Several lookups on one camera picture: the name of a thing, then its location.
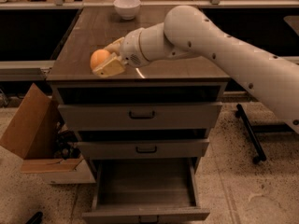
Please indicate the grey top drawer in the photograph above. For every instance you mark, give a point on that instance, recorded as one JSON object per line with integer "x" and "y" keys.
{"x": 140, "y": 116}

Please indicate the orange fruit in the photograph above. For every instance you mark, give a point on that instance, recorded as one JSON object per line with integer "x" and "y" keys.
{"x": 98, "y": 57}

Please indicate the brown cardboard box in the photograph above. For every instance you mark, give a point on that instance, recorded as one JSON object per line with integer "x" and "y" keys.
{"x": 31, "y": 135}

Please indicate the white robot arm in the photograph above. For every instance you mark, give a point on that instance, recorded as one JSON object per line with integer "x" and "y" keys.
{"x": 188, "y": 32}

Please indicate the grey bottom drawer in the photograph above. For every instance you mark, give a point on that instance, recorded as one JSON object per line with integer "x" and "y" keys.
{"x": 146, "y": 191}

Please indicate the grey drawer cabinet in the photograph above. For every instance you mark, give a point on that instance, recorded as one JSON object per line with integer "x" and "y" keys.
{"x": 188, "y": 81}

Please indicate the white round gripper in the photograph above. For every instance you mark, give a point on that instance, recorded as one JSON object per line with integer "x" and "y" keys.
{"x": 131, "y": 48}

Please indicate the black object on floor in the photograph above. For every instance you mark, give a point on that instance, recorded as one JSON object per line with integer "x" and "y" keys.
{"x": 35, "y": 219}

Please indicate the black metal stand base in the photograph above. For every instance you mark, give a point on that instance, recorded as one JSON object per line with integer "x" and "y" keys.
{"x": 252, "y": 131}

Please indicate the grey drawer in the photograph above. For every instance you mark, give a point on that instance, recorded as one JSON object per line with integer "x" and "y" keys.
{"x": 146, "y": 191}
{"x": 140, "y": 116}
{"x": 144, "y": 149}

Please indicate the white ceramic bowl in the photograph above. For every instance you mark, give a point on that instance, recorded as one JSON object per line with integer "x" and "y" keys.
{"x": 127, "y": 9}

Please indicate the grey middle drawer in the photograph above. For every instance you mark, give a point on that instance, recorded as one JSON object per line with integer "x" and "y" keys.
{"x": 144, "y": 149}

